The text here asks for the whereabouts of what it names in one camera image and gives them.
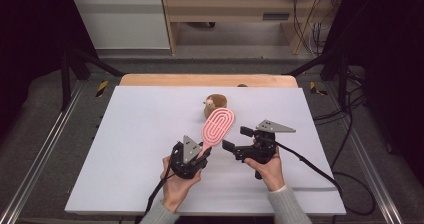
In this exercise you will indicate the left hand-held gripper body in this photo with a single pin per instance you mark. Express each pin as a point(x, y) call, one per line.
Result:
point(186, 160)

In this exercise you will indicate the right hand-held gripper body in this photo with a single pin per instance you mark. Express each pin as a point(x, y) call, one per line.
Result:
point(261, 149)

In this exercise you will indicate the pink hairbrush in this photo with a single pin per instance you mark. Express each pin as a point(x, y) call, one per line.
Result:
point(218, 125)

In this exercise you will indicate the brown plush toy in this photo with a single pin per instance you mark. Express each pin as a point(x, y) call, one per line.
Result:
point(216, 101)

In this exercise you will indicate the person's right hand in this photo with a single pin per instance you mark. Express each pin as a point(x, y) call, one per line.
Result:
point(275, 175)

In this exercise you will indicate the person's left hand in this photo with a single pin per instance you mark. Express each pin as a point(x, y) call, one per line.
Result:
point(178, 190)

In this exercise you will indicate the white board mat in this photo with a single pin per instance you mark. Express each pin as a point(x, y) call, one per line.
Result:
point(133, 150)

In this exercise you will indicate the wooden table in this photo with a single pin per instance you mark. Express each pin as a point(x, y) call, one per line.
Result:
point(200, 80)

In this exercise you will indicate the yellow black hazard tape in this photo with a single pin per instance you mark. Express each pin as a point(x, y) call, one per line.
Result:
point(316, 89)
point(102, 88)

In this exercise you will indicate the black metal stand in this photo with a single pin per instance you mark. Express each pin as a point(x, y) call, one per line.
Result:
point(71, 70)
point(336, 67)

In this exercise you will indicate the light wooden desk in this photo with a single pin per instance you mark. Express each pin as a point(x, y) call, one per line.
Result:
point(233, 12)

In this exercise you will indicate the white cabinet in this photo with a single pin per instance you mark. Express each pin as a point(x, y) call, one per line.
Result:
point(123, 17)

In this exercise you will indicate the aluminium rail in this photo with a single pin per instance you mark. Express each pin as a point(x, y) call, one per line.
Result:
point(40, 150)
point(366, 150)

